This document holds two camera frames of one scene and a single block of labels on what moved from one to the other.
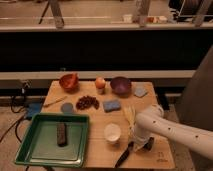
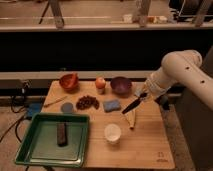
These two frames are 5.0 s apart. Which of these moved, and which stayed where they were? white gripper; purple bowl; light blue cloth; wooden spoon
Moved: white gripper
Stayed: light blue cloth; purple bowl; wooden spoon
